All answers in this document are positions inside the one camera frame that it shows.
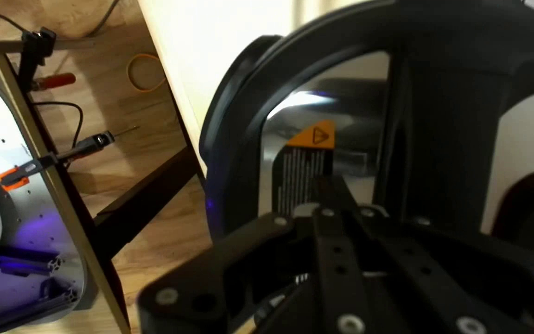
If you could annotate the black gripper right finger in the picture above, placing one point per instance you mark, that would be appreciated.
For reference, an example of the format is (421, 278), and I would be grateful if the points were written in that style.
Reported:
(440, 279)

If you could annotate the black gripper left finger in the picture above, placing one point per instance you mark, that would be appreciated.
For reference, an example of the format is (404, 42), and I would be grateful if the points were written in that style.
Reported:
(334, 266)

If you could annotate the black clamp orange grip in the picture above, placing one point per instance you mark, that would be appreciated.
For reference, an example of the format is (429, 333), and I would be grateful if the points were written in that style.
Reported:
(82, 148)

